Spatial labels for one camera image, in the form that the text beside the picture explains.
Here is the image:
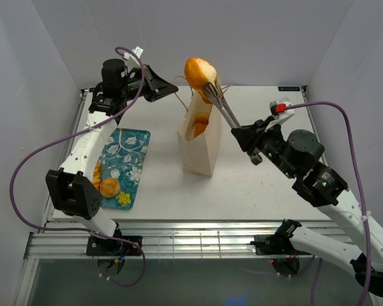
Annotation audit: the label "brown paper bag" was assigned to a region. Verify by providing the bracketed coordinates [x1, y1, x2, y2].
[177, 89, 222, 177]

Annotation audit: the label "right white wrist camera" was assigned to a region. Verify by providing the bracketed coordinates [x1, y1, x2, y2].
[265, 97, 295, 132]

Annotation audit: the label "round orange sugared bun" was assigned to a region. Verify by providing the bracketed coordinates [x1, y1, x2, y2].
[193, 112, 210, 138]

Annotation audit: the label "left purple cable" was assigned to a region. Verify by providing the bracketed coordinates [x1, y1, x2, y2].
[9, 46, 147, 287]

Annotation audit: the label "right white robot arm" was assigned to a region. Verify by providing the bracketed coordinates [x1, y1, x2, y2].
[231, 120, 383, 297]

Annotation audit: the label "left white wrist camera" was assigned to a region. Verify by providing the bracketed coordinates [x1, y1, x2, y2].
[123, 46, 144, 71]

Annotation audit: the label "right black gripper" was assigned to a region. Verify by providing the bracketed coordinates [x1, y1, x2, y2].
[231, 115, 296, 179]

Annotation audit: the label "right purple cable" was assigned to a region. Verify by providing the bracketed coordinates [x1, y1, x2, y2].
[283, 101, 372, 306]

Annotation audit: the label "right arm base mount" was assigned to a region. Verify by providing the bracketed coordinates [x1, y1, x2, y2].
[250, 219, 310, 256]

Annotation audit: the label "long braided orange bread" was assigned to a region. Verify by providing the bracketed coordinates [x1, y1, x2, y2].
[92, 163, 101, 190]

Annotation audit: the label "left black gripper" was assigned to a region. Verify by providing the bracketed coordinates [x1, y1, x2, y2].
[120, 65, 179, 103]

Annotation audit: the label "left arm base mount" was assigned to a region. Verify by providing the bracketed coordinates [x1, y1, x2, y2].
[86, 228, 143, 257]

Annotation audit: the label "right blue table label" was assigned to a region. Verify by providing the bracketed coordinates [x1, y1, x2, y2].
[278, 86, 301, 92]

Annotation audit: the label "small round scored roll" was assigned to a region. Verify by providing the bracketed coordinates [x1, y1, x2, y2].
[99, 177, 121, 198]

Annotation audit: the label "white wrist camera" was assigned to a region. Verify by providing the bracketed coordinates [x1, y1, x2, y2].
[265, 97, 295, 132]
[123, 46, 144, 71]

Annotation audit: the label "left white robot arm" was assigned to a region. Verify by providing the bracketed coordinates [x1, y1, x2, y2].
[45, 59, 178, 255]

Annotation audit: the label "teal patterned tray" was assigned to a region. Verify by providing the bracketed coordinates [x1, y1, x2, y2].
[97, 128, 151, 210]

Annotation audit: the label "oval split bread loaf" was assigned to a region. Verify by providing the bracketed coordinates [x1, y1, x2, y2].
[184, 57, 218, 104]

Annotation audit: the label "metal serving tongs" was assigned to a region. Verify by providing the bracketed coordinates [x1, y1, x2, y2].
[203, 82, 241, 128]

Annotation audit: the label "purple cable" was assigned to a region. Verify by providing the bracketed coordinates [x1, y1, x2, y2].
[9, 46, 147, 287]
[283, 101, 372, 306]

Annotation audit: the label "aluminium frame rail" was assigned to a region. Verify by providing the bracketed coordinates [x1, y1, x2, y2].
[22, 221, 371, 261]

